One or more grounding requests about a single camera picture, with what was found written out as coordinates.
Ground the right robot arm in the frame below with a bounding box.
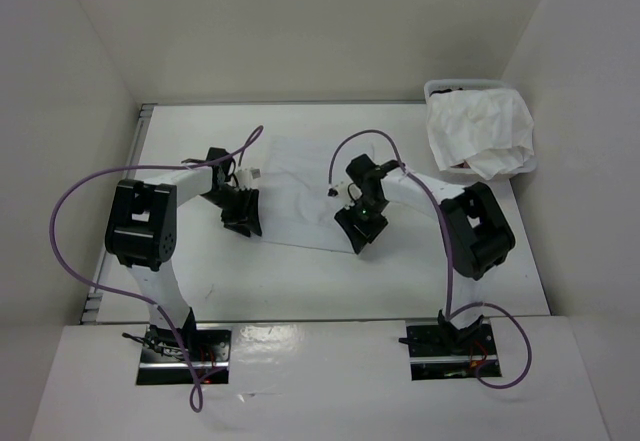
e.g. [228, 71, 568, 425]
[334, 154, 516, 354]

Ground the white pleated skirt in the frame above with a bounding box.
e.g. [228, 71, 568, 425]
[427, 88, 535, 181]

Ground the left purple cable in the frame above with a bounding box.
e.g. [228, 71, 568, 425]
[48, 124, 265, 413]

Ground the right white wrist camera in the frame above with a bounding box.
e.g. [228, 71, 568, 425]
[327, 181, 351, 203]

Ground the purple cable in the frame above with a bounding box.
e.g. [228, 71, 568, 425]
[328, 129, 534, 391]
[48, 124, 265, 413]

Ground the black garment in basket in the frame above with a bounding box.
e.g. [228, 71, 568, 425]
[429, 88, 463, 97]

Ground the aluminium table edge rail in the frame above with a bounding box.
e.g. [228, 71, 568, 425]
[80, 104, 158, 324]

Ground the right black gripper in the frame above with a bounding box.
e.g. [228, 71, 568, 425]
[334, 196, 389, 254]

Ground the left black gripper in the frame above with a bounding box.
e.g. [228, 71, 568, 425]
[200, 185, 261, 237]

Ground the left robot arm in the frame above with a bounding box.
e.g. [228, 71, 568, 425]
[105, 147, 262, 361]

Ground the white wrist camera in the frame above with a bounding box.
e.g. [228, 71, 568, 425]
[327, 181, 351, 203]
[234, 167, 262, 191]

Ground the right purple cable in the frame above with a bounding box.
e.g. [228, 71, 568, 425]
[328, 129, 534, 391]

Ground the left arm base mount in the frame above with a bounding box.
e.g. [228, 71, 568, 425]
[122, 328, 232, 386]

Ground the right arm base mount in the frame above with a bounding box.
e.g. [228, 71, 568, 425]
[398, 320, 502, 381]

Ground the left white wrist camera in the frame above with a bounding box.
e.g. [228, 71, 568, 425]
[234, 167, 262, 191]

